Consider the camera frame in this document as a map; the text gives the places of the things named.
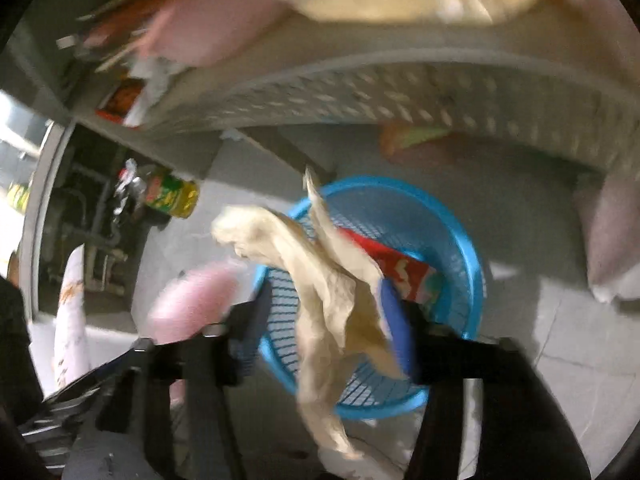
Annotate beige bag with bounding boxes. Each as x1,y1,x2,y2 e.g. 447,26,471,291
210,167,416,461

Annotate red snack bag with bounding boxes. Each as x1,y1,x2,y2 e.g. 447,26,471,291
337,227,443,306

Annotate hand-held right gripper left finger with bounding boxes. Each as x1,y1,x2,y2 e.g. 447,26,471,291
95,282,273,480

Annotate plastic oil bottle red cap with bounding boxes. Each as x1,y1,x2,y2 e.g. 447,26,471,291
114,159,201,220

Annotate perforated shelf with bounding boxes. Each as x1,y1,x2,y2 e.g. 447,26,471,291
145,50,640,176

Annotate pale pink plastic bag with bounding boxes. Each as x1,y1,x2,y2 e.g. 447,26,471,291
575,170,640,303

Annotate pink basin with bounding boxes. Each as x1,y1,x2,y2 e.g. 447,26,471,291
140,0,291,68

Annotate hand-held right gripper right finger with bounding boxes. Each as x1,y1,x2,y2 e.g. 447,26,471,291
377,277,593,480

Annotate red packets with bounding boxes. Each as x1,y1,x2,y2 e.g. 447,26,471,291
97,77,148,126

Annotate floral tablecloth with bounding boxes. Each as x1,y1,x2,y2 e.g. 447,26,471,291
52,244,93,391

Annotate orange green packet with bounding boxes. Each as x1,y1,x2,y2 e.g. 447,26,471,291
380,122,451,156

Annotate blue plastic basket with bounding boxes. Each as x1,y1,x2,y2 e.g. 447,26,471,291
252,176,486,421

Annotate pink rounded object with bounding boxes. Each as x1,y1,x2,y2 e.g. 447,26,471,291
147,265,241,343

